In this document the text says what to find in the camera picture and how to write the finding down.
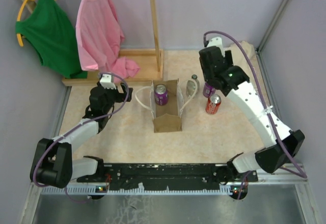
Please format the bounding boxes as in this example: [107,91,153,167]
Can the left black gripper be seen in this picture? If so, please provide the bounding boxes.
[103,82,133,114]

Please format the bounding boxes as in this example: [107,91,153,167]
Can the purple can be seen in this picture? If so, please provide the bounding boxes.
[202,82,216,98]
[154,85,168,105]

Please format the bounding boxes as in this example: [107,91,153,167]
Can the red coke can front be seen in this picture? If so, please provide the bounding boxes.
[205,94,222,115]

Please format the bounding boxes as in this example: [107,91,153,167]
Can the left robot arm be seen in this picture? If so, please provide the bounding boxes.
[30,83,133,188]

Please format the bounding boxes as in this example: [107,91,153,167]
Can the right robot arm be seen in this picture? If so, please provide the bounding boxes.
[199,46,305,181]

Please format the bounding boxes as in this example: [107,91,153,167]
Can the brown canvas bag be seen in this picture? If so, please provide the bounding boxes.
[134,79,196,133]

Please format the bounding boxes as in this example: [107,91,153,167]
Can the beige cloth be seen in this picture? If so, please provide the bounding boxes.
[224,40,255,64]

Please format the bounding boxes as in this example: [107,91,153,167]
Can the wooden clothes rack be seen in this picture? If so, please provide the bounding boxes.
[17,0,164,83]

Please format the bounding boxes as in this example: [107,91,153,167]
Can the pink shirt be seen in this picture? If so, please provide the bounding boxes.
[75,0,140,78]

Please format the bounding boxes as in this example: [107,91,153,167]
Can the green shirt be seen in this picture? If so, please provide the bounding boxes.
[15,0,87,79]

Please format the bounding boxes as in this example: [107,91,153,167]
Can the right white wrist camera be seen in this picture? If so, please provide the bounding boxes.
[205,37,225,57]

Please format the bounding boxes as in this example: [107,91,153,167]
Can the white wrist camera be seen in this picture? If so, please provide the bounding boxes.
[205,37,225,57]
[99,73,117,90]

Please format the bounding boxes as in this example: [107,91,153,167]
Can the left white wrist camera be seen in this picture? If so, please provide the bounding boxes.
[99,73,117,90]

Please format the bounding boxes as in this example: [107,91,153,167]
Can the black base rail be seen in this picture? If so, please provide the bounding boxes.
[76,163,258,200]

